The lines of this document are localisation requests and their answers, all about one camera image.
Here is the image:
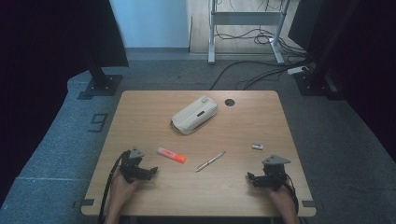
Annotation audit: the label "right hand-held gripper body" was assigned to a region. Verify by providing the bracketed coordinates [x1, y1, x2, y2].
[262, 154, 292, 191]

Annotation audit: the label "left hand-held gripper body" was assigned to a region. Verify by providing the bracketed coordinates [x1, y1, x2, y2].
[120, 147, 148, 184]

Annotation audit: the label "orange highlighter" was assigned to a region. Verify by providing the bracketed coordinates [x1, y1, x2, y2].
[156, 147, 187, 164]

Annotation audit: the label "silver pen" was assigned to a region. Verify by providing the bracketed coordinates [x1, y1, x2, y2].
[195, 150, 227, 173]

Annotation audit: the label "cream pencil case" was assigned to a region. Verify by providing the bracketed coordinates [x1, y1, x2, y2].
[170, 95, 219, 135]

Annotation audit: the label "person's right hand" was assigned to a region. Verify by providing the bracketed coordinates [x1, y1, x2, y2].
[268, 183, 297, 213]

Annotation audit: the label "person's left hand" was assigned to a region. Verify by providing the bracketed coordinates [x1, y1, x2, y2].
[109, 169, 140, 207]

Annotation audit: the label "white power strip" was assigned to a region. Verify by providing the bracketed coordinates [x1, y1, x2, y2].
[286, 65, 309, 76]

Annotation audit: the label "black curtain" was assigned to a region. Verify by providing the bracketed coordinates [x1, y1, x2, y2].
[288, 0, 396, 162]
[0, 0, 130, 208]

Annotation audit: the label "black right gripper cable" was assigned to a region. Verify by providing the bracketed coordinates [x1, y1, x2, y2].
[282, 174, 301, 217]

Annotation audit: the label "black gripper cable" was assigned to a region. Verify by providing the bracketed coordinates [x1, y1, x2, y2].
[282, 174, 301, 217]
[97, 150, 131, 224]

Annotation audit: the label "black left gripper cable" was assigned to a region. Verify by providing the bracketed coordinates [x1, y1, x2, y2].
[97, 150, 131, 224]

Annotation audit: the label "black stand with base plate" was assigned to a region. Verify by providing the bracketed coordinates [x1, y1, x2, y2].
[293, 0, 359, 101]
[77, 46, 123, 101]

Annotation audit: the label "black floor cable bundle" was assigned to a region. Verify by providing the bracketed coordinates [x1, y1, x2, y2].
[235, 59, 316, 91]

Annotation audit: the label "tangled black cables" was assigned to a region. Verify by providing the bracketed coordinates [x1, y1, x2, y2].
[214, 26, 307, 59]

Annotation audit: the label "white metal desk frame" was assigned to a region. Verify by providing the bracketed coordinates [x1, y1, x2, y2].
[207, 0, 291, 65]

